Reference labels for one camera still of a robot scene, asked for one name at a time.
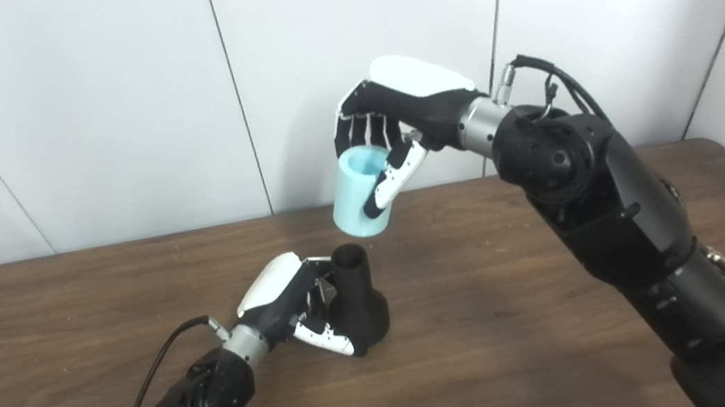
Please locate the white and black right hand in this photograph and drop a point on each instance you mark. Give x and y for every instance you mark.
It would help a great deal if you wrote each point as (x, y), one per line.
(422, 97)

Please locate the white and black left hand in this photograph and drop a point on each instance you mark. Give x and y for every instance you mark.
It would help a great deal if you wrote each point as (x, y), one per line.
(276, 295)

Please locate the black flared nozzle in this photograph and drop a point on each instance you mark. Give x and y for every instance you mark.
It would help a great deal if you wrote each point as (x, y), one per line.
(362, 308)

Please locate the light blue cylindrical cup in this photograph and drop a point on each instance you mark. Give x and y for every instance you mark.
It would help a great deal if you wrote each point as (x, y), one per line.
(351, 198)

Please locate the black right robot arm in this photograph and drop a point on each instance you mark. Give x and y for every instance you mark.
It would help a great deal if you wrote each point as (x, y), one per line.
(616, 212)

